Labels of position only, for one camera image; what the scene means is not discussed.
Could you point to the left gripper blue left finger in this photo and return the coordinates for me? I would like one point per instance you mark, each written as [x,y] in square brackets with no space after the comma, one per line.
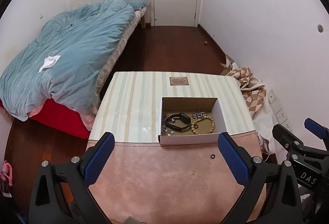
[61,191]

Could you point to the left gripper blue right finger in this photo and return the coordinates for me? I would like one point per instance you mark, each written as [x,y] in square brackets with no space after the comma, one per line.
[283,202]

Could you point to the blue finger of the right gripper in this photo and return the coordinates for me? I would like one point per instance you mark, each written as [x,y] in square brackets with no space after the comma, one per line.
[315,128]
[293,145]

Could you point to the black smart band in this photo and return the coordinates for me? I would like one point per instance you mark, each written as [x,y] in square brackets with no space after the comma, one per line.
[178,122]

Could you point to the brown checkered cloth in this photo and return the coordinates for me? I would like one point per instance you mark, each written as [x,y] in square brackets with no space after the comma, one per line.
[255,95]

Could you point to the white cardboard box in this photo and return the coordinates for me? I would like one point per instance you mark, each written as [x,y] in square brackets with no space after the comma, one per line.
[207,120]

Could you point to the bed with patterned mattress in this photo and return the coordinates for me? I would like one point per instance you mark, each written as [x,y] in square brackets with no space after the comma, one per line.
[61,117]

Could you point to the teal duvet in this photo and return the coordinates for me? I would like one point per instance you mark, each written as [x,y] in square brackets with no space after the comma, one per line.
[85,38]

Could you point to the white crumpled tissue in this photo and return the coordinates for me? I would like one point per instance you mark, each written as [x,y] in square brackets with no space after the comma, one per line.
[49,62]

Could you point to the white wall socket strip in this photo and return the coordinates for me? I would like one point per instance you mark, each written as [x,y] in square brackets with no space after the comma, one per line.
[278,110]

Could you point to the round wall hole cover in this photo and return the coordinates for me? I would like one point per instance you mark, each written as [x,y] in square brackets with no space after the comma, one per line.
[320,28]

